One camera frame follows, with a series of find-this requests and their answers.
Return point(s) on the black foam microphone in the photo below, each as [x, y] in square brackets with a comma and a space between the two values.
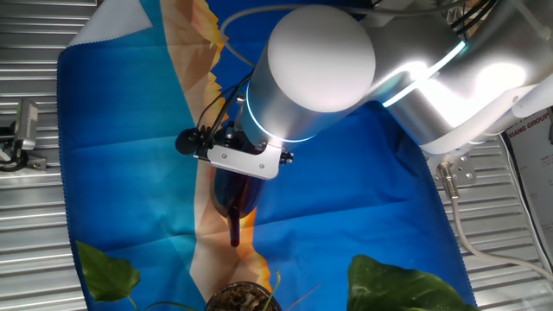
[188, 141]

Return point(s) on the silver camera on stand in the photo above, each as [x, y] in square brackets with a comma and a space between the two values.
[27, 125]

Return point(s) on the small green leaf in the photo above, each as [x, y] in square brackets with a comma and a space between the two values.
[108, 276]

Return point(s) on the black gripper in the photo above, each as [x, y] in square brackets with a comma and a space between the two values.
[237, 138]

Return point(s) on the thin green plant stem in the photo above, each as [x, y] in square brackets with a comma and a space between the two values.
[275, 283]

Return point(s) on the white printed sign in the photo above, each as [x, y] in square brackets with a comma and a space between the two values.
[535, 173]

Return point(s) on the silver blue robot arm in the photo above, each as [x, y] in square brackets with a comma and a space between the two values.
[311, 65]

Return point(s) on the large dark green leaf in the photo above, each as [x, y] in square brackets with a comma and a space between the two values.
[397, 289]

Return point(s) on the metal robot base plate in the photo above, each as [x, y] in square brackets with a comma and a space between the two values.
[466, 173]

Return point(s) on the dark red translucent watering can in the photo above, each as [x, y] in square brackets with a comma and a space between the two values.
[237, 194]

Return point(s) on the round plant pot with soil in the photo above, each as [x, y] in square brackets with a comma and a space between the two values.
[237, 298]

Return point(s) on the blue landscape print cloth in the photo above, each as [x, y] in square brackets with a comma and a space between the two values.
[129, 129]

